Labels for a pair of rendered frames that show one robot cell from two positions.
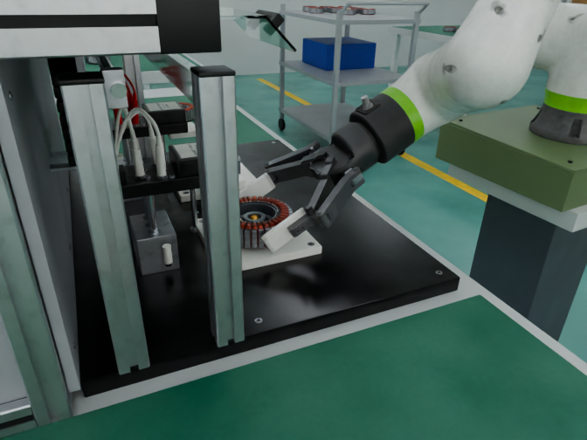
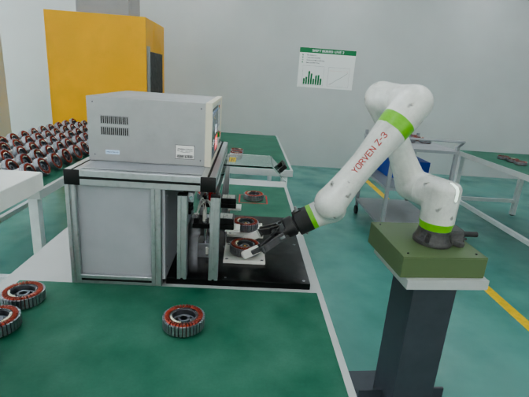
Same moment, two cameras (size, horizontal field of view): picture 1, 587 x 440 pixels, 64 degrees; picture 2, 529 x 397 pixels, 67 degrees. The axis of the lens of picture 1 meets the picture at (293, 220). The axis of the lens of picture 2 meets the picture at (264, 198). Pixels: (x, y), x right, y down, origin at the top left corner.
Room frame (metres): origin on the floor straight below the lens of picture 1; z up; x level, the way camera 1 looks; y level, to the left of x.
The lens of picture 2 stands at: (-0.64, -0.50, 1.41)
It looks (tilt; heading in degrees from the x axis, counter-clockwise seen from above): 17 degrees down; 21
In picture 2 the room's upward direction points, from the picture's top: 4 degrees clockwise
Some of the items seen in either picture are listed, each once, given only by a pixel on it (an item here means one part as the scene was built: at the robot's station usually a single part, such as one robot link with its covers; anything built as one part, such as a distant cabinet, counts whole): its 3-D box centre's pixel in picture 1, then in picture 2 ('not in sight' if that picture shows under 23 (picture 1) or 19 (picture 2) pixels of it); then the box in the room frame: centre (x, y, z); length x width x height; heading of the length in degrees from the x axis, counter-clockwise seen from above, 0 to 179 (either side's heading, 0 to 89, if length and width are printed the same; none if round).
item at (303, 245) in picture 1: (254, 235); (244, 253); (0.61, 0.06, 0.78); 0.15 x 0.15 x 0.01; 25
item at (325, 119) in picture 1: (342, 74); (401, 181); (3.48, -0.33, 0.51); 1.01 x 0.60 x 1.01; 25
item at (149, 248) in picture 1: (154, 241); (205, 246); (0.55, 0.19, 0.80); 0.08 x 0.05 x 0.06; 25
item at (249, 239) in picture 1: (254, 221); (245, 247); (0.61, 0.06, 0.80); 0.11 x 0.11 x 0.04
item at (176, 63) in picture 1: (153, 51); (222, 178); (0.68, 0.20, 1.03); 0.62 x 0.01 x 0.03; 25
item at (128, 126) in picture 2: not in sight; (164, 124); (0.60, 0.41, 1.22); 0.44 x 0.39 x 0.20; 25
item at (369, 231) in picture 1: (222, 213); (240, 244); (0.71, 0.12, 0.76); 0.64 x 0.47 x 0.02; 25
